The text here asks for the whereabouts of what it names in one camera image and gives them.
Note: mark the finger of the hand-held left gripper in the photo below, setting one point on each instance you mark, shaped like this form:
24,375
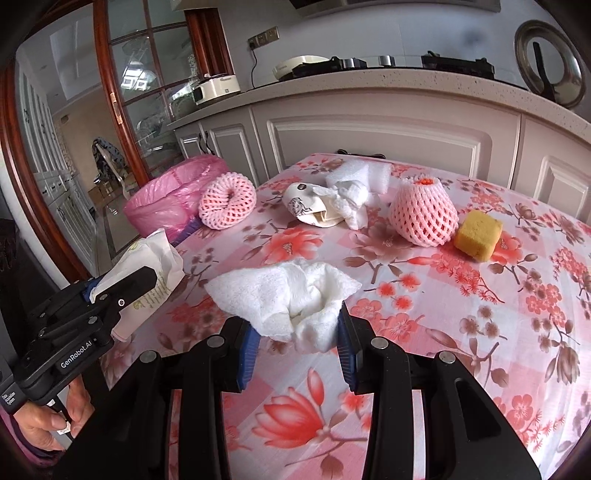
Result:
69,300
131,284

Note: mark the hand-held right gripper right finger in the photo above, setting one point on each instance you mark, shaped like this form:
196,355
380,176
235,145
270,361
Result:
348,364

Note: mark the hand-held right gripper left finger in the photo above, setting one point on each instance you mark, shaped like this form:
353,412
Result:
247,364

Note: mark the white paper packet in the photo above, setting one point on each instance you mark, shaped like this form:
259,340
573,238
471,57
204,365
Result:
157,251

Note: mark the white paper towel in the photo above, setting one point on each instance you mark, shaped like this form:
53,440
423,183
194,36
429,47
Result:
286,300

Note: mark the trash bin with pink bag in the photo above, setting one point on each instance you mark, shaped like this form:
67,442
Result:
161,203

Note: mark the pink foam fruit net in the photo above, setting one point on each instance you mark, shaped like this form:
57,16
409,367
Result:
226,203
422,212

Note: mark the person's left hand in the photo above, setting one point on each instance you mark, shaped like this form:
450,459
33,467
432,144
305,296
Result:
41,424

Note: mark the pink floral tablecloth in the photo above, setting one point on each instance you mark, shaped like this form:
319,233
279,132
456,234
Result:
438,323

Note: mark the white hallway cabinets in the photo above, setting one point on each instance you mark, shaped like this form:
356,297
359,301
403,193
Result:
46,161

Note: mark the printed white paper cup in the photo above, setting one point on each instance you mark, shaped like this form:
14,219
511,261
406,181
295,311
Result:
307,207

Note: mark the yellow sponge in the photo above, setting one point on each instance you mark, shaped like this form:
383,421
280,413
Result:
478,234

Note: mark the white foam block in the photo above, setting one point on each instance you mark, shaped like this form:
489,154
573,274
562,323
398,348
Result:
358,171

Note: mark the glass sliding door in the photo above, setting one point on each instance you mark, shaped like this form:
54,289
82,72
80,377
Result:
104,83

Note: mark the white rice cooker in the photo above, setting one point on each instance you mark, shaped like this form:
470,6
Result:
214,88

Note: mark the white lower cabinets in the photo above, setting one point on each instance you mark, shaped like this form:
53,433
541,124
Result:
369,134

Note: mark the cream electric pan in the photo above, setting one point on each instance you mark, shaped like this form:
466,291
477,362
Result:
300,65

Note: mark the black gas stove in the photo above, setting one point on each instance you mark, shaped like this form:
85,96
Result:
415,64

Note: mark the black lid stand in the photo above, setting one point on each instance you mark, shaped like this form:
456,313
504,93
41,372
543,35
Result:
544,71

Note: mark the steel pot lid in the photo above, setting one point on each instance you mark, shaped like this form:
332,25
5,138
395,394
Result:
570,64

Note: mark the wooden door frame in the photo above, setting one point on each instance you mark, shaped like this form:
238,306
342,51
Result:
27,194

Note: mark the wide wall socket panel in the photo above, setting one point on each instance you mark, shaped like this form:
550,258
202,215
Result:
264,37

